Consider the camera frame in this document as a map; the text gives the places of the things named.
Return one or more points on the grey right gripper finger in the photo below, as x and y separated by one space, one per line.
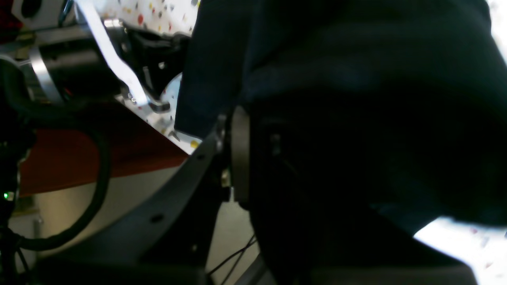
167 238

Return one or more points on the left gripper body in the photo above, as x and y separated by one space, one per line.
155 58

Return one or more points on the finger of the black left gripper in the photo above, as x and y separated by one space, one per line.
120 69

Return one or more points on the black t-shirt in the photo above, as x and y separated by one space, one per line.
368 118

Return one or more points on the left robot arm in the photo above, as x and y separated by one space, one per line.
19 119

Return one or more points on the terrazzo pattern tablecloth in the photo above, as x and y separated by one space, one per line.
158 16

